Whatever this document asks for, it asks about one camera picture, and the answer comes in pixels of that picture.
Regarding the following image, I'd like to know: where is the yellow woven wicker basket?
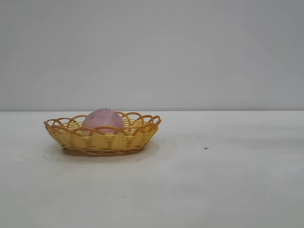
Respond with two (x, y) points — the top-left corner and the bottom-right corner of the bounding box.
(44, 111), (163, 157)

